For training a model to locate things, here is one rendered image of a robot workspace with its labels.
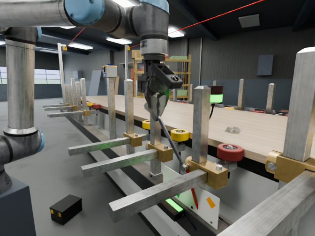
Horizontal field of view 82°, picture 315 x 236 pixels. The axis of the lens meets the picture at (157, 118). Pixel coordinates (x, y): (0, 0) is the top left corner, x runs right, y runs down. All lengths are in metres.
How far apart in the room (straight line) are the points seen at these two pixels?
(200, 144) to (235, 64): 8.99
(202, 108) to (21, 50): 0.86
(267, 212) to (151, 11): 0.54
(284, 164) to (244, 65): 9.05
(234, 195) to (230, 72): 8.82
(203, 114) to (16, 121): 0.93
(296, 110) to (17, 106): 1.10
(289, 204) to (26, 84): 1.08
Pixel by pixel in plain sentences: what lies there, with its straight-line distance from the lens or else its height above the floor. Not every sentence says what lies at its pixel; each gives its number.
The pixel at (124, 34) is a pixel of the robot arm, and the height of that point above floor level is 1.27.
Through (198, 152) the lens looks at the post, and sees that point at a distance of 0.58.
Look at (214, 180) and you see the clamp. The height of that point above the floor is 0.85.
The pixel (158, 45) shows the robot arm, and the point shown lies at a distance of 0.59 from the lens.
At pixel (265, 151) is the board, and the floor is 0.90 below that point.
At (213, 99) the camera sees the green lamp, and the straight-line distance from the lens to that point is 0.57.
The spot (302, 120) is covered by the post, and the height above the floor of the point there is 1.05.
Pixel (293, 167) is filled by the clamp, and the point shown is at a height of 0.96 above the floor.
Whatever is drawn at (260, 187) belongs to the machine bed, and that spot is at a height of 0.76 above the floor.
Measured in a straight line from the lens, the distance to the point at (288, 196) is 0.33.
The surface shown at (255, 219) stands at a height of 0.96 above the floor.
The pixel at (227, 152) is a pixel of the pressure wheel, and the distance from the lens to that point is 0.62.
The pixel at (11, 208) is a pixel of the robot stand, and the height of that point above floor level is 0.53.
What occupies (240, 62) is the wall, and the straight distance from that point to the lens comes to 9.48.
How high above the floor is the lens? 1.11
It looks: 11 degrees down
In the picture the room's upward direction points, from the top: straight up
